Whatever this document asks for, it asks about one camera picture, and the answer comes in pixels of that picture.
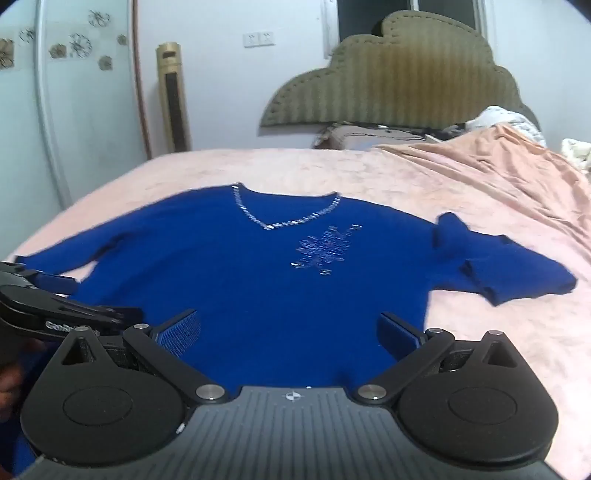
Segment person's left hand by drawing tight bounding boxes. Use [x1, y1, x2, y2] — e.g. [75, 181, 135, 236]
[0, 362, 25, 421]

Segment white crumpled cloth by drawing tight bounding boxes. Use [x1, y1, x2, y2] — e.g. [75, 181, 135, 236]
[464, 105, 548, 147]

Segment olive padded headboard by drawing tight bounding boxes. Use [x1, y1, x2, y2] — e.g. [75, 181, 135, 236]
[259, 10, 542, 136]

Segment dark window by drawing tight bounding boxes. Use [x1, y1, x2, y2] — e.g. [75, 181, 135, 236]
[322, 0, 488, 59]

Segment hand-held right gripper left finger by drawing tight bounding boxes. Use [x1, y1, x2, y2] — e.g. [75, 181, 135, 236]
[59, 309, 230, 408]

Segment pink bed blanket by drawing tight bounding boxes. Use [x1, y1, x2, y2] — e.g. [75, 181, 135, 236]
[0, 124, 591, 480]

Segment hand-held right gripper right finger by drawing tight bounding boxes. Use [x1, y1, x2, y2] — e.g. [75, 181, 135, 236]
[353, 312, 523, 406]

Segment cream crumpled cloth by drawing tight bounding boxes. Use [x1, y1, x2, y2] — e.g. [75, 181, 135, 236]
[560, 137, 591, 174]

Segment copper wall pipe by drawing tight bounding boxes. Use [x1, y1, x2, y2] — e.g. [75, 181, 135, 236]
[131, 0, 154, 160]

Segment gold tower air conditioner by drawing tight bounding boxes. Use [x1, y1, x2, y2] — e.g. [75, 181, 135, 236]
[156, 41, 193, 154]

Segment white wall socket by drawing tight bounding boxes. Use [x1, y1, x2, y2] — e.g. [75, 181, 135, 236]
[243, 31, 276, 49]

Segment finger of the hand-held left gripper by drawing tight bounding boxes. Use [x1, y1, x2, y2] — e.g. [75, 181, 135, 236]
[0, 261, 80, 297]
[55, 298, 145, 336]

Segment white wardrobe with flower decals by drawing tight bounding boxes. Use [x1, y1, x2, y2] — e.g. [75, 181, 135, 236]
[0, 0, 154, 210]

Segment blue beaded sweater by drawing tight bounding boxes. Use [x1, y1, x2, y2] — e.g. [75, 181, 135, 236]
[0, 182, 579, 480]

